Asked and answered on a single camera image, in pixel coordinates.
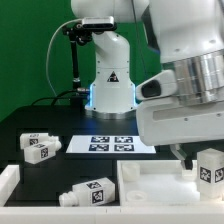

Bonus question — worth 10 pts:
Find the black camera stand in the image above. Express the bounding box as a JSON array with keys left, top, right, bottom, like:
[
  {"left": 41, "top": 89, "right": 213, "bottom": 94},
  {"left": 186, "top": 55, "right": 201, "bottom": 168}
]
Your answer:
[{"left": 62, "top": 24, "right": 92, "bottom": 109}]

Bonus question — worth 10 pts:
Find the white U-shaped fence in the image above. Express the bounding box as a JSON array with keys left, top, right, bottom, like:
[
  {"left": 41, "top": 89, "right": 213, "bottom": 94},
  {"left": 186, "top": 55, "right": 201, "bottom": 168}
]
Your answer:
[{"left": 0, "top": 160, "right": 224, "bottom": 224}]

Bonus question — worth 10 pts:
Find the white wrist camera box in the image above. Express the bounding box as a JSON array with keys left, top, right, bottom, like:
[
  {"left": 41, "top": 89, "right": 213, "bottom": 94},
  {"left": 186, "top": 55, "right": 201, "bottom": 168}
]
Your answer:
[{"left": 136, "top": 70, "right": 178, "bottom": 101}]

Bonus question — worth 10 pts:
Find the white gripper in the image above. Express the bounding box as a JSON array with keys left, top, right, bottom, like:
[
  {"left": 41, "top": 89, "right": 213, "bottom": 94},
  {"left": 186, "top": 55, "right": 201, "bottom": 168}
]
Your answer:
[{"left": 136, "top": 97, "right": 224, "bottom": 170}]

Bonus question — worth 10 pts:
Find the white square tabletop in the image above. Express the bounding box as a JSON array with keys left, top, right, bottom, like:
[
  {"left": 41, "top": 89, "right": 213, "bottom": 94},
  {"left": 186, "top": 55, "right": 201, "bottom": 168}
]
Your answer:
[{"left": 117, "top": 160, "right": 224, "bottom": 207}]

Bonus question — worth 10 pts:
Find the white tag sheet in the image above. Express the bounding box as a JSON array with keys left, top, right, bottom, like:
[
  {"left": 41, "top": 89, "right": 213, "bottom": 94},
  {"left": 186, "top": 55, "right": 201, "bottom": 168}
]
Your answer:
[{"left": 66, "top": 135, "right": 156, "bottom": 154}]

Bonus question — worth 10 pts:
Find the grey cable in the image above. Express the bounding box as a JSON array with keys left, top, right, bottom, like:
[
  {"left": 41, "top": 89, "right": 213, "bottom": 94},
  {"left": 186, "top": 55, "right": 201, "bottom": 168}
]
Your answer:
[{"left": 45, "top": 19, "right": 84, "bottom": 98}]

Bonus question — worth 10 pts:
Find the silver rear camera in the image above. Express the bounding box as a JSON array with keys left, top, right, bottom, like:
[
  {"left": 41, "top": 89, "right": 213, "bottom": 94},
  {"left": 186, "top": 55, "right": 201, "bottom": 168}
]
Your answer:
[{"left": 81, "top": 16, "right": 117, "bottom": 32}]

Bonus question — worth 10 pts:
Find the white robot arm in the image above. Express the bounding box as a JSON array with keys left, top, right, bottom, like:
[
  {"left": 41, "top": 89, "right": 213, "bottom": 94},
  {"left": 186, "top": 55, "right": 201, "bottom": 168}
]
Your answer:
[{"left": 71, "top": 0, "right": 224, "bottom": 169}]

